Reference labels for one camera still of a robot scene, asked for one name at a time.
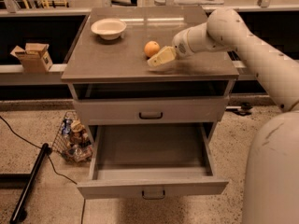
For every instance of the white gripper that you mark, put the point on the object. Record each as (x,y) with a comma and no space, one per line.
(179,46)

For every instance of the orange fruit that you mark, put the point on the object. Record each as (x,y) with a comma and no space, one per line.
(151,48)

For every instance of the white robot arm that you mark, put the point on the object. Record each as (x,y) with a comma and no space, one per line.
(271,192)

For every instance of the grey drawer cabinet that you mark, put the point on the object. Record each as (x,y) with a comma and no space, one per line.
(116,69)

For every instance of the closed grey drawer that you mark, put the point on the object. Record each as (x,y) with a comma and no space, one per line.
(143,111)

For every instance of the open grey drawer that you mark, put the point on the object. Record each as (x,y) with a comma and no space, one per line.
(151,161)

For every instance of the white paper bowl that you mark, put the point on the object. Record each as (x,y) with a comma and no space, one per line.
(109,29)

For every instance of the open cardboard box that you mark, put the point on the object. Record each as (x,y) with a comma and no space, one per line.
(34,58)

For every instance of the black metal stand leg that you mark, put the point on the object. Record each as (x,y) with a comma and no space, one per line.
(24,182)

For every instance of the wire basket with items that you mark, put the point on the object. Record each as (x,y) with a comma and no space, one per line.
(72,141)

